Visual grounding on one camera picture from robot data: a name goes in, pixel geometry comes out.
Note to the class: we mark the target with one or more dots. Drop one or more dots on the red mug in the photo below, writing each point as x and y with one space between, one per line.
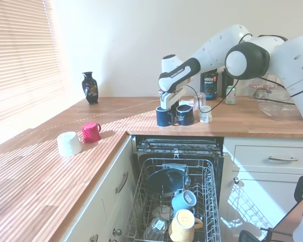
91 132

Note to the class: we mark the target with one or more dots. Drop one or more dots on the white cabinet with drawer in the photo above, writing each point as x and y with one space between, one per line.
255 156

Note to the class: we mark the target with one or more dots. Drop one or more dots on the black vase with gold pattern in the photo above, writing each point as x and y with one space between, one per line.
91 88

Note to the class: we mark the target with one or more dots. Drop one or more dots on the clear drinking glass with label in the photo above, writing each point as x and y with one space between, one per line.
155 228

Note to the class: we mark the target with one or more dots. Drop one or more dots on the grey dishwasher upper rack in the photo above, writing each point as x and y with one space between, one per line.
166 146

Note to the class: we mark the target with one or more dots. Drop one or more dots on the clear plastic container with lid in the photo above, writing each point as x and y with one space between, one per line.
280 106

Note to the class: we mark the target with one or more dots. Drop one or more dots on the dishwasher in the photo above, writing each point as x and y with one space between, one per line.
218 174

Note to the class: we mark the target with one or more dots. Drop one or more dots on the beige window blind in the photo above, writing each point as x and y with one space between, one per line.
20 63

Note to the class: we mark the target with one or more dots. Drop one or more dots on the tall clear drinking glass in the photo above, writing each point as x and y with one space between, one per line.
200 100

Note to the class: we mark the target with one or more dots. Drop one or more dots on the small white patterned cup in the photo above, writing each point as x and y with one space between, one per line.
205 114

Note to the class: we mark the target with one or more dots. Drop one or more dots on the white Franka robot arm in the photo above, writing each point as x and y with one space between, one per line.
217 48

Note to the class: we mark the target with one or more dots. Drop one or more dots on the round metal cabinet knob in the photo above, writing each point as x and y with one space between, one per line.
117 232
235 180
94 238

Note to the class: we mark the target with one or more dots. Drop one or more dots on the white cabinet under window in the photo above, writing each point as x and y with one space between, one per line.
103 201

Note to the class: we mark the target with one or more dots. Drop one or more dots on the black protein powder tub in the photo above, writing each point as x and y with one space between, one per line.
209 85

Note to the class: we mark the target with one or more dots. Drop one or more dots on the light blue mug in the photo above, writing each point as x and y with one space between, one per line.
183 200

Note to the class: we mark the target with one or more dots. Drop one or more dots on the paper leaflet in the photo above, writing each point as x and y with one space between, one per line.
187 103

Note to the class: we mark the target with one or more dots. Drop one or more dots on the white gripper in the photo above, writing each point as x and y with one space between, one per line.
170 99

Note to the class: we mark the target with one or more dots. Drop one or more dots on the plain navy blue mug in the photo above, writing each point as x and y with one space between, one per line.
162 118

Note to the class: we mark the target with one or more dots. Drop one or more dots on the yellow mug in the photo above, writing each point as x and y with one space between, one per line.
181 224

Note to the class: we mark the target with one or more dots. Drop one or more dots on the navy mug with white print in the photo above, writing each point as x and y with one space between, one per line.
184 116

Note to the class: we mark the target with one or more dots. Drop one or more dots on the white and green drink can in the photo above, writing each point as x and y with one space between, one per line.
230 95

